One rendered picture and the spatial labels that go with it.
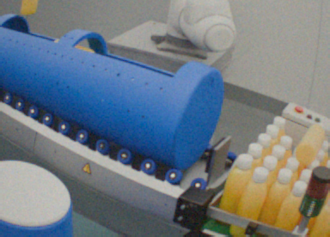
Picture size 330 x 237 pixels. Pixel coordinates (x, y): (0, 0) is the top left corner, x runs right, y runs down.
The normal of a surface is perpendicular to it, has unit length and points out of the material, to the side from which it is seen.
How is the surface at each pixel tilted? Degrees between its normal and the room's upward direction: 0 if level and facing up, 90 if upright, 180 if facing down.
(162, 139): 94
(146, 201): 70
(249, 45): 90
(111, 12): 90
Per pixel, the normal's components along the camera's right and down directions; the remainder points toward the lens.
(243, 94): -0.34, 0.12
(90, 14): -0.38, 0.34
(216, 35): 0.26, 0.55
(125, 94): -0.39, -0.09
